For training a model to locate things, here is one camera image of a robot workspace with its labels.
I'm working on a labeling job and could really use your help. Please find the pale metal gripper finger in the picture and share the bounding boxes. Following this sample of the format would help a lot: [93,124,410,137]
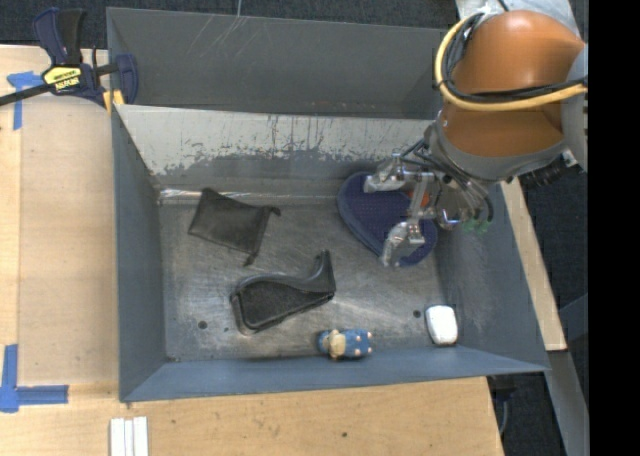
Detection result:
[380,219,428,269]
[362,163,408,195]

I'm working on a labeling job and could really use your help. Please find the blue toy animal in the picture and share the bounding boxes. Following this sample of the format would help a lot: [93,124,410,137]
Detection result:
[317,327,374,362]

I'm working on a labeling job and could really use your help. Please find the black cylinder on white bracket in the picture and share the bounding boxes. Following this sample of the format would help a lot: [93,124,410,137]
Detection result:
[519,151,576,187]

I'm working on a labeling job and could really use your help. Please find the white oval soap bar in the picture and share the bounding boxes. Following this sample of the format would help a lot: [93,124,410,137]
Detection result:
[424,304,460,347]

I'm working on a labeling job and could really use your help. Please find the grey metal bin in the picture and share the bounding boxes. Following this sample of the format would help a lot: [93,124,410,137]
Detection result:
[105,6,552,404]

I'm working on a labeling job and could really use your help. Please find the dark blue heart-shaped pad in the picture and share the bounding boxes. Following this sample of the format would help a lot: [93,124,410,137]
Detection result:
[336,171,440,269]

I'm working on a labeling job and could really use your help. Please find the black mesh shoe-shaped holder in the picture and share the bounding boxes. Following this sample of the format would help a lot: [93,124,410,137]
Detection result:
[229,249,338,336]

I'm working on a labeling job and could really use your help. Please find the black mesh pouch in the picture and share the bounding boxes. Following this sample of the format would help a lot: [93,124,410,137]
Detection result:
[187,187,282,268]

